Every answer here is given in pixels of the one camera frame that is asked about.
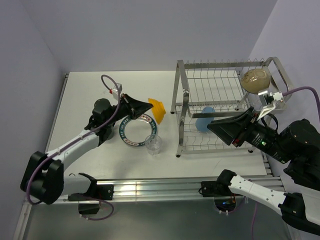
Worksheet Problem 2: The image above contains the stainless steel dish rack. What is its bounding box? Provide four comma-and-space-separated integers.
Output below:
170, 56, 294, 158

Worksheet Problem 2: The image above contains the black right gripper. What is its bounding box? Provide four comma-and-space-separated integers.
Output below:
204, 103, 290, 161

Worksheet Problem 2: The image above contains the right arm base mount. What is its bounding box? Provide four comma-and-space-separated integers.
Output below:
198, 180, 240, 198

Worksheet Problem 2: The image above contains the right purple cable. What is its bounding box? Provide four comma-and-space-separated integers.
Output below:
282, 86, 320, 113

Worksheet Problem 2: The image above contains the aluminium mounting rail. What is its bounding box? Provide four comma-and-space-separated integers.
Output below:
24, 180, 287, 205

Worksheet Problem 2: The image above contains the blue plastic cup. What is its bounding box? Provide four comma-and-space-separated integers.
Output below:
195, 106, 215, 133

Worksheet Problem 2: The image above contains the orange plastic bowl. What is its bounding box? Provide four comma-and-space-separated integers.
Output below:
148, 98, 166, 125

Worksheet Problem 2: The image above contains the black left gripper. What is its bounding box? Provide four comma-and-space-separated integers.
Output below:
105, 93, 153, 126

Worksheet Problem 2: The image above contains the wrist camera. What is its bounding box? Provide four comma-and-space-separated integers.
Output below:
257, 89, 284, 120
109, 83, 123, 100

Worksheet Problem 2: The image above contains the white plate green rim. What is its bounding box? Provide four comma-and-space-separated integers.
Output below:
118, 114, 158, 147

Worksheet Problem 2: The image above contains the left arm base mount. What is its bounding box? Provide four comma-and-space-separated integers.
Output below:
67, 184, 114, 201

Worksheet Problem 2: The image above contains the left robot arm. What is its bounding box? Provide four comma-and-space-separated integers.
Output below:
20, 93, 153, 205

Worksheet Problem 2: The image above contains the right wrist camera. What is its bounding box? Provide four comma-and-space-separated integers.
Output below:
257, 89, 284, 120

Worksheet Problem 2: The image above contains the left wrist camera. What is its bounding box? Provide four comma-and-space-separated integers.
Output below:
109, 83, 123, 100

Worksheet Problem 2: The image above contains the clear glass cup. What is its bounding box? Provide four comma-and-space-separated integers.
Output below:
144, 134, 163, 156

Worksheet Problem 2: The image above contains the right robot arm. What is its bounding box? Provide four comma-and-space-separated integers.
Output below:
199, 107, 320, 236

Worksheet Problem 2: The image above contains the dark green mug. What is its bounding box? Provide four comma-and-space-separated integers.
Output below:
99, 125, 114, 142

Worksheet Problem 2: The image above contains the beige floral ceramic bowl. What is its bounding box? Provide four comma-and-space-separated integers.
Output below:
240, 68, 271, 95

